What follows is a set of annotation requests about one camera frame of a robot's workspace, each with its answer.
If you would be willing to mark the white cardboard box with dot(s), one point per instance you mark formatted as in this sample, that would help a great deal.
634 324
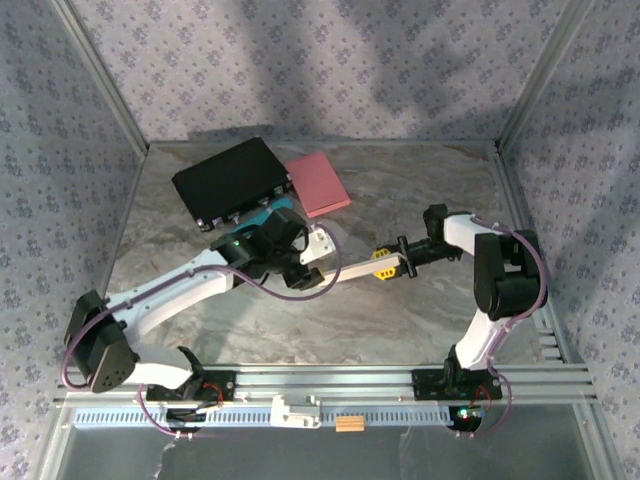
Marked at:
357 270

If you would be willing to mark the pink paper box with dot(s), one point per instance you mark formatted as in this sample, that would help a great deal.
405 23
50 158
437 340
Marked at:
320 185

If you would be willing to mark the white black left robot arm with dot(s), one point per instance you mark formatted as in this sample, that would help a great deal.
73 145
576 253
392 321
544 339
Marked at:
165 295

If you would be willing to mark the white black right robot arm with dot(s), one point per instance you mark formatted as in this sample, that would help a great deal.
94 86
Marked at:
490 280

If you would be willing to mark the teal toy microphone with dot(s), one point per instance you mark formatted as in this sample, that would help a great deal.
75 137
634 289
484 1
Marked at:
250 225

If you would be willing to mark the black ribbed metal case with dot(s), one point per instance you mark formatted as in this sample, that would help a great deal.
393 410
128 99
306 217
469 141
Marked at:
230 180

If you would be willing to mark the aluminium table edge bar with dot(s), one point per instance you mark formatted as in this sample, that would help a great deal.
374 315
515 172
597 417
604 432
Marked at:
525 220

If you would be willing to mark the small orange ribbed block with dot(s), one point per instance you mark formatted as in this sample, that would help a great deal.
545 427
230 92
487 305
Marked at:
350 425

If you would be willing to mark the black controller board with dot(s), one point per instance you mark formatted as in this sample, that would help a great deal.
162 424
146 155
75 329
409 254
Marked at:
467 417
185 415

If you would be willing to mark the grey metal plate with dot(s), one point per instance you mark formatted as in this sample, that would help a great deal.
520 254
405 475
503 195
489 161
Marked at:
300 455

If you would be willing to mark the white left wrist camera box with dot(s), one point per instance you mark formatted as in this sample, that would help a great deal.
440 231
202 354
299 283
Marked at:
315 245

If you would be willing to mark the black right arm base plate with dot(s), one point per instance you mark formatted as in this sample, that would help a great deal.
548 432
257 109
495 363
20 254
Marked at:
425 385

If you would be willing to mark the aluminium mounting rail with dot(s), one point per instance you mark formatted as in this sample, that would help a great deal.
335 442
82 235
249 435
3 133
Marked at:
325 380

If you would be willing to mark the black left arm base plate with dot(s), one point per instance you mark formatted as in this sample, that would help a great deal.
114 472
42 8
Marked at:
220 387

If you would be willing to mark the white plastic bracket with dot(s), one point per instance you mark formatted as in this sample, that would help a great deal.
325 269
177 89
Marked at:
292 412

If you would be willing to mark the aluminium frame post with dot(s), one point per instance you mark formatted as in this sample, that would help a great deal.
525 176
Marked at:
104 80
542 70

